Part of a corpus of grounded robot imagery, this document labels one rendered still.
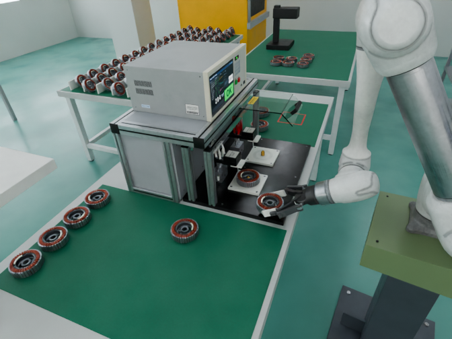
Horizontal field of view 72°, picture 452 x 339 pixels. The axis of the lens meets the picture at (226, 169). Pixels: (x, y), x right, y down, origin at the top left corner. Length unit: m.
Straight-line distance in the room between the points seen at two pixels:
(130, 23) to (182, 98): 4.02
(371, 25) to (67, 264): 1.23
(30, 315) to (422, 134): 1.27
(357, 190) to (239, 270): 0.49
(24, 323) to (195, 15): 4.64
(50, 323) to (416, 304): 1.34
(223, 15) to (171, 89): 3.78
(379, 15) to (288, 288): 1.64
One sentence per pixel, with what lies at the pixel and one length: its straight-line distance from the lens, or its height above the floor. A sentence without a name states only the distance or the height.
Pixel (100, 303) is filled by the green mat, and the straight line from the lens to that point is 1.20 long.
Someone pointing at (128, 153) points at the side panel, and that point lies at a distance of 1.46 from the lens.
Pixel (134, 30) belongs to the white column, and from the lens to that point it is 5.26.
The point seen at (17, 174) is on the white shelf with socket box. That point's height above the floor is 1.20.
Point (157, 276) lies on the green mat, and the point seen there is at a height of 0.75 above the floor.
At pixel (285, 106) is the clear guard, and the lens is 1.54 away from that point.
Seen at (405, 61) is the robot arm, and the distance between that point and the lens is 0.80.
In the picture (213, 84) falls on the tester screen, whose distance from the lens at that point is 1.28.
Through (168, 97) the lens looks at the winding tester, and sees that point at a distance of 1.35.
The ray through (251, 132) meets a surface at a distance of 1.61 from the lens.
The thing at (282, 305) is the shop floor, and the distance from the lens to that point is 1.99.
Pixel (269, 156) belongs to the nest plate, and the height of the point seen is 0.78.
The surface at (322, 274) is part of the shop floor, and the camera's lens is 2.15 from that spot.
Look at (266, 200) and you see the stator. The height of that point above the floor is 0.82.
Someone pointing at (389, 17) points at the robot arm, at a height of 1.57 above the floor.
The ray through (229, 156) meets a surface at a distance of 1.42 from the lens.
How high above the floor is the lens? 1.69
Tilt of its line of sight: 35 degrees down
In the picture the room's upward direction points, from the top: 3 degrees counter-clockwise
